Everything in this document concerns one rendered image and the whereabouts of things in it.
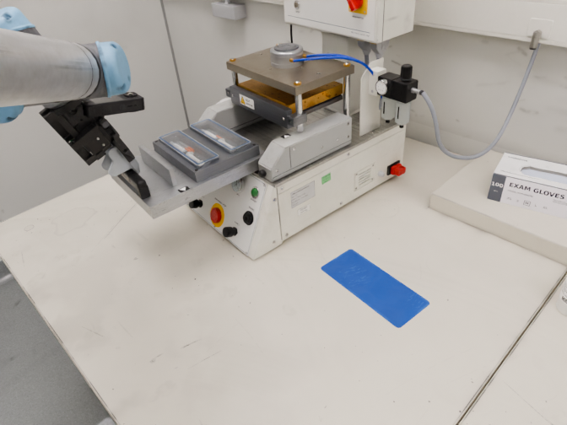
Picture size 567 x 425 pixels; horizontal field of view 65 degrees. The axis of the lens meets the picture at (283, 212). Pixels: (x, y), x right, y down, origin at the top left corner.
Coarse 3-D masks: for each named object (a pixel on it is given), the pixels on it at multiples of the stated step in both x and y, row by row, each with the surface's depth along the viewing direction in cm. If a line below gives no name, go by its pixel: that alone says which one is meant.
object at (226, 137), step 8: (208, 120) 110; (200, 128) 106; (208, 128) 106; (216, 128) 106; (224, 128) 105; (208, 136) 103; (216, 136) 102; (224, 136) 102; (232, 136) 102; (224, 144) 99; (232, 144) 99; (240, 144) 98
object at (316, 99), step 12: (240, 84) 112; (252, 84) 112; (264, 84) 111; (336, 84) 108; (264, 96) 106; (276, 96) 105; (288, 96) 104; (312, 96) 103; (324, 96) 106; (336, 96) 109; (312, 108) 105
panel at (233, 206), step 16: (224, 192) 111; (192, 208) 123; (208, 208) 117; (224, 208) 112; (240, 208) 107; (256, 208) 102; (224, 224) 112; (240, 224) 107; (256, 224) 103; (240, 240) 107
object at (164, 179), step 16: (144, 160) 101; (160, 160) 94; (256, 160) 100; (112, 176) 102; (144, 176) 97; (160, 176) 96; (176, 176) 96; (224, 176) 96; (240, 176) 99; (128, 192) 96; (160, 192) 91; (176, 192) 91; (192, 192) 92; (208, 192) 95; (144, 208) 91; (160, 208) 89
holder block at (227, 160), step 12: (192, 132) 107; (156, 144) 103; (204, 144) 102; (252, 144) 100; (168, 156) 100; (180, 156) 98; (228, 156) 96; (240, 156) 98; (252, 156) 100; (180, 168) 97; (192, 168) 93; (204, 168) 93; (216, 168) 95; (228, 168) 97
